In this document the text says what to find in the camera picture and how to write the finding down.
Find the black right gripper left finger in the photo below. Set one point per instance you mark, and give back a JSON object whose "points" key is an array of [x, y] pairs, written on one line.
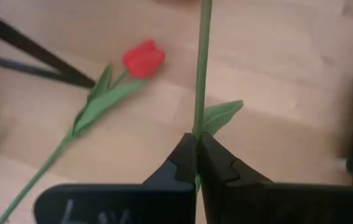
{"points": [[176, 193]]}

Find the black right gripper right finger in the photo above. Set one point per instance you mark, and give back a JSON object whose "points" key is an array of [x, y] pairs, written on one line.
{"points": [[226, 193]]}

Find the red tulip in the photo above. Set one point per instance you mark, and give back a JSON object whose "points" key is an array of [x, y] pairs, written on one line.
{"points": [[142, 59]]}

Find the wooden shelf with black frame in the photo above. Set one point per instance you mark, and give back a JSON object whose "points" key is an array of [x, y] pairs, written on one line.
{"points": [[39, 53]]}

